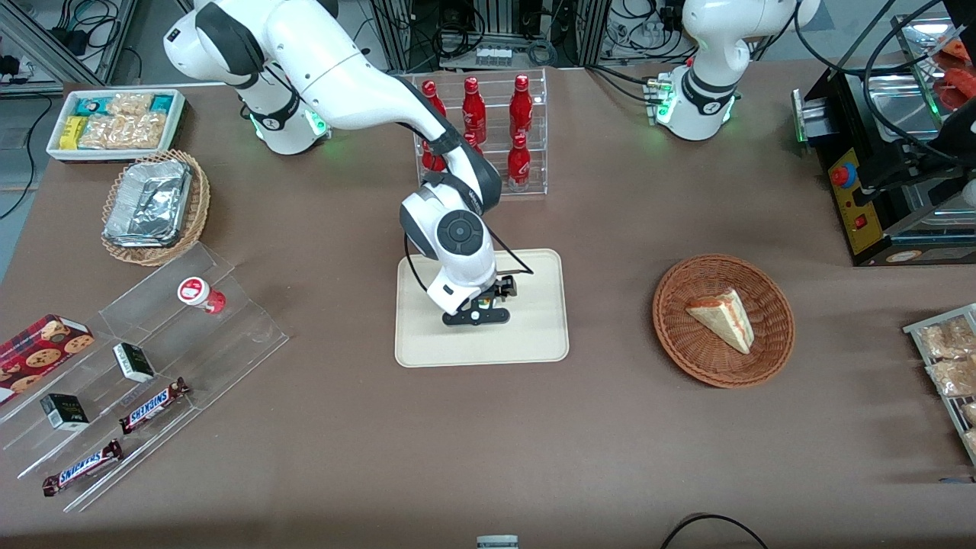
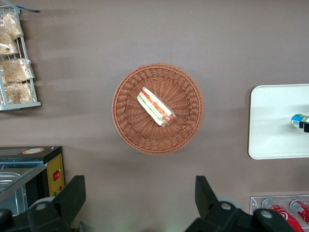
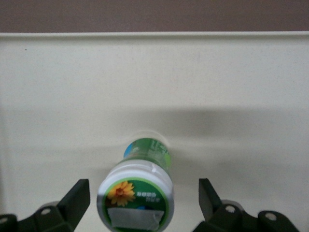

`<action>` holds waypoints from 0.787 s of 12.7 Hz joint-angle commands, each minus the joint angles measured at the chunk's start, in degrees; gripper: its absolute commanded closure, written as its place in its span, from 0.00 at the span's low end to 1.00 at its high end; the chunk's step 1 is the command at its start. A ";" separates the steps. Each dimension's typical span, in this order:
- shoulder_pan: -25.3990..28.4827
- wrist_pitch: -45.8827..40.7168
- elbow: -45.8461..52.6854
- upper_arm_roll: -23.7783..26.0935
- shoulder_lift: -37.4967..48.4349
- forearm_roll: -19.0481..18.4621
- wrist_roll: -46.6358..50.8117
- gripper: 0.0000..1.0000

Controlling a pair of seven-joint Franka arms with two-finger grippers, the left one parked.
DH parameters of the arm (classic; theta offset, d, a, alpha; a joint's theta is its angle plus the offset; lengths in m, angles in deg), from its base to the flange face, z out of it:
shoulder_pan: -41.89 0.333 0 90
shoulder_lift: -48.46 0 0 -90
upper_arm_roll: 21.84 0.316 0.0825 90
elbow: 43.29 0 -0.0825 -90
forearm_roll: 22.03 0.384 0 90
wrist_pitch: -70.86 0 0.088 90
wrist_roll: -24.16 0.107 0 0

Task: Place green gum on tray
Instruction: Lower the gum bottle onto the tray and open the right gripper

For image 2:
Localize green gum bottle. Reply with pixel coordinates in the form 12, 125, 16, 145
290, 114, 309, 129

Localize grey wire rack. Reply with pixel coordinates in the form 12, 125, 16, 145
0, 6, 42, 112

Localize clear bag of crackers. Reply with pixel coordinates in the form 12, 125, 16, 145
0, 12, 24, 41
0, 31, 20, 57
3, 82, 34, 105

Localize clear acrylic bottle rack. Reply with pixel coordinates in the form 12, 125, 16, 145
249, 195, 309, 232

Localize round brown wicker basket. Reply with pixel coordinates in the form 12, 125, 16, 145
111, 62, 205, 155

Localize beige plastic tray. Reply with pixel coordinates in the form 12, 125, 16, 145
248, 84, 309, 160

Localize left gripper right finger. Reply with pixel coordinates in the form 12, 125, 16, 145
184, 175, 303, 232

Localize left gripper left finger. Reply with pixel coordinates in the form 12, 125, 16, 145
0, 175, 86, 232

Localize red cola bottle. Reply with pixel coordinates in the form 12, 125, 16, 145
261, 198, 305, 232
289, 200, 309, 225

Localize packaged bread bags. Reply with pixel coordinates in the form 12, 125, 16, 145
0, 58, 35, 84

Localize black and yellow oven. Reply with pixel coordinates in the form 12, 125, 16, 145
0, 145, 66, 216

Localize wrapped triangle sandwich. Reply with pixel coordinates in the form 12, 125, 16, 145
136, 87, 177, 128

